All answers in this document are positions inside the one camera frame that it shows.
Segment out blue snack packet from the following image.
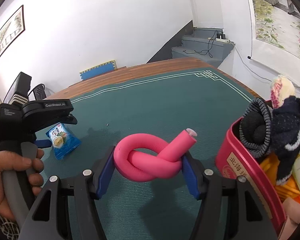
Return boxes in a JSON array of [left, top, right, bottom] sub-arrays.
[[46, 122, 81, 160]]

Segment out pink knotted foam tube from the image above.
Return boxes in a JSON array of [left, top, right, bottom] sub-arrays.
[[114, 128, 197, 182]]

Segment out dark navy knit sock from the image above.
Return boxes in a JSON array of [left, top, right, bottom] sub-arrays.
[[270, 96, 300, 185]]

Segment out tan beige sock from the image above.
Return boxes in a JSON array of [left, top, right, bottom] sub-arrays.
[[279, 197, 300, 239]]

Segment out checkered sleeve forearm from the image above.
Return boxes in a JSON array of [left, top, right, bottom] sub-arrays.
[[0, 216, 20, 240]]

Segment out person left hand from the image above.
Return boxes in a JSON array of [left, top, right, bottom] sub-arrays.
[[0, 149, 44, 222]]

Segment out black striped sock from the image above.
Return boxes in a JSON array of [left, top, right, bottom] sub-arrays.
[[3, 72, 32, 105]]

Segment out red storage box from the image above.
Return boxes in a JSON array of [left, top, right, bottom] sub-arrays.
[[215, 117, 286, 233]]

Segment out orange toy block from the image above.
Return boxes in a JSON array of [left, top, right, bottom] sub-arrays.
[[260, 153, 300, 204]]

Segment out black grey knit sock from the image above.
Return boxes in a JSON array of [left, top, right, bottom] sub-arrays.
[[239, 98, 273, 159]]

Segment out framed landscape picture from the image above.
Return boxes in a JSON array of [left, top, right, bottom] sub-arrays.
[[0, 5, 25, 57]]

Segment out blue foam mat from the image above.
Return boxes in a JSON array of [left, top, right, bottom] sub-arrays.
[[79, 60, 117, 81]]

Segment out green table mat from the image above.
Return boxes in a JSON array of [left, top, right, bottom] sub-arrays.
[[38, 69, 260, 240]]

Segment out cream yellow rolled sock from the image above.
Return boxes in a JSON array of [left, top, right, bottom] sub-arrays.
[[270, 75, 295, 109]]

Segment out white power strip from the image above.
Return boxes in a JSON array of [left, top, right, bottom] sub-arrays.
[[216, 38, 230, 42]]

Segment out hanging scroll painting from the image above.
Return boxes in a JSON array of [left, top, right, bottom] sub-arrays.
[[243, 0, 300, 67]]

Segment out grey wall cable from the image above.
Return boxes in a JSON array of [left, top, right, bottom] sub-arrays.
[[230, 41, 300, 90]]

